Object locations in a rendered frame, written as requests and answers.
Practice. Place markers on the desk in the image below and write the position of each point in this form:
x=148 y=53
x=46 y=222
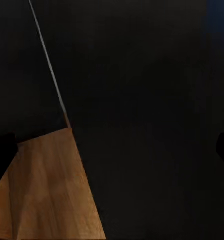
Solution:
x=142 y=84

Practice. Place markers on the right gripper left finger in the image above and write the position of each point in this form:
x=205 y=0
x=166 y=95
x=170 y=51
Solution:
x=8 y=150

